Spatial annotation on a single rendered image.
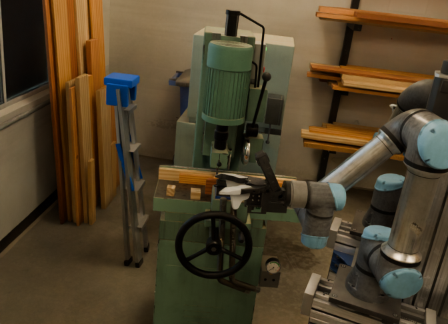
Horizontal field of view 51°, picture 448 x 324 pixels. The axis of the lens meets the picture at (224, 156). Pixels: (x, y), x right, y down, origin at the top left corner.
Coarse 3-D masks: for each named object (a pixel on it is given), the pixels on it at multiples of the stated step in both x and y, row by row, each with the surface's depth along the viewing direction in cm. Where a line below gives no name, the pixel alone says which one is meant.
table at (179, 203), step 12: (168, 180) 204; (156, 192) 192; (180, 192) 195; (204, 192) 197; (156, 204) 189; (168, 204) 189; (180, 204) 189; (192, 204) 189; (204, 204) 189; (252, 216) 192; (264, 216) 192; (276, 216) 192; (288, 216) 192; (228, 228) 183
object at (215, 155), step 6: (216, 150) 196; (222, 150) 197; (210, 156) 204; (216, 156) 194; (222, 156) 194; (228, 156) 196; (210, 162) 197; (216, 162) 195; (222, 162) 195; (222, 168) 196
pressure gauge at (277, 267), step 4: (268, 260) 194; (272, 260) 193; (276, 260) 193; (268, 264) 193; (272, 264) 193; (276, 264) 193; (280, 264) 193; (268, 268) 194; (272, 268) 194; (276, 268) 194; (280, 268) 194; (268, 272) 194; (272, 272) 194; (276, 272) 194
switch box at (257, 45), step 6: (258, 42) 214; (264, 42) 217; (258, 48) 210; (264, 48) 210; (258, 54) 211; (264, 54) 211; (258, 60) 212; (264, 60) 213; (252, 66) 213; (258, 66) 213; (252, 72) 214; (258, 72) 214; (252, 78) 215
